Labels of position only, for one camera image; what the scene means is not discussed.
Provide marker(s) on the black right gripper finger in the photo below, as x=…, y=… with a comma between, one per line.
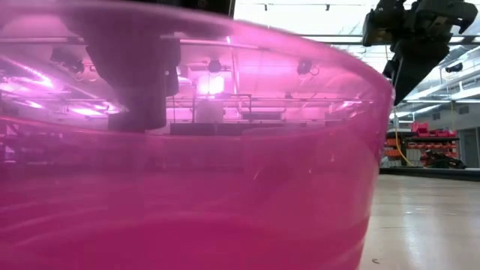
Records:
x=412, y=71
x=393, y=67

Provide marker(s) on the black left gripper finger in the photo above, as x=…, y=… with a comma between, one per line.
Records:
x=138, y=116

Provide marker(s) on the large pink translucent bowl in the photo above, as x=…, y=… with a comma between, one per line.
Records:
x=225, y=187

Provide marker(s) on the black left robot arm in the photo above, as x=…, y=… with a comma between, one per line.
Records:
x=202, y=6

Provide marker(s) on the black ceiling speaker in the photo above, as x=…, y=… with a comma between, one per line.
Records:
x=454, y=67

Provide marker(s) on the red storage bins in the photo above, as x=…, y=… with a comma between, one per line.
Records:
x=431, y=130

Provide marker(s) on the white box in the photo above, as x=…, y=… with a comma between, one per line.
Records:
x=210, y=111

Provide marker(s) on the shelf with orange bins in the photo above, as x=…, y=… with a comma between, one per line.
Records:
x=416, y=150

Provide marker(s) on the black bag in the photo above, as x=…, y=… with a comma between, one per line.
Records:
x=444, y=160

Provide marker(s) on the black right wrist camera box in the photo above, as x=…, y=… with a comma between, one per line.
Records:
x=377, y=28

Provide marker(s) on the black ceiling dome camera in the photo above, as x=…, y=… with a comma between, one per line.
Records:
x=215, y=66

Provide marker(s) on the black metal frame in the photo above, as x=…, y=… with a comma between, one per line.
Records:
x=225, y=98

